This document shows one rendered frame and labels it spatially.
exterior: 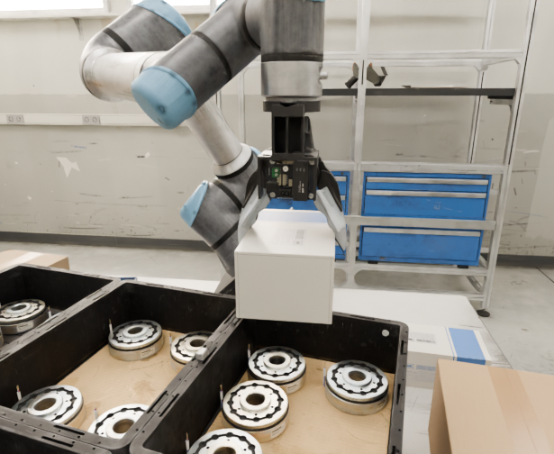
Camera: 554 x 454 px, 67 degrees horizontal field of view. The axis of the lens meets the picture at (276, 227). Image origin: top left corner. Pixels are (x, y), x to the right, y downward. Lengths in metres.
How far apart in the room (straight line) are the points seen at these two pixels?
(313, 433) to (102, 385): 0.38
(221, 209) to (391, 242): 1.75
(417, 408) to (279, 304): 0.53
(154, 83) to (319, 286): 0.31
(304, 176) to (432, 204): 2.18
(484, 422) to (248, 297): 0.40
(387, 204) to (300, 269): 2.13
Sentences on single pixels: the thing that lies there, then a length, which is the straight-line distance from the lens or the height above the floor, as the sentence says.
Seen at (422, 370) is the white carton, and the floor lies 0.75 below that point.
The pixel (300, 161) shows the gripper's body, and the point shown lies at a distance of 0.50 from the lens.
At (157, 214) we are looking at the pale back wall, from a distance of 3.83.
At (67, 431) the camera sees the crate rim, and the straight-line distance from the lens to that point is 0.61.
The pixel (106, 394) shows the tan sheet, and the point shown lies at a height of 0.83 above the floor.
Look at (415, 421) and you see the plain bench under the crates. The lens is 0.96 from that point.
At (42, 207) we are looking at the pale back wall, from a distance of 4.36.
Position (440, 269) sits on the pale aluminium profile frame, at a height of 0.29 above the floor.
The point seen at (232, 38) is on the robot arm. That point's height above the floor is 1.38.
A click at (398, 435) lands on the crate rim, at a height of 0.93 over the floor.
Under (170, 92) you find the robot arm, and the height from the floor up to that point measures 1.32.
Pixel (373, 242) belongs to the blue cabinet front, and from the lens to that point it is 2.68.
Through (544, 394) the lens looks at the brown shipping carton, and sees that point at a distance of 0.84.
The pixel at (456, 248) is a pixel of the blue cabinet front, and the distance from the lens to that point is 2.77.
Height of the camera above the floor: 1.31
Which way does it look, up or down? 17 degrees down
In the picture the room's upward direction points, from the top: straight up
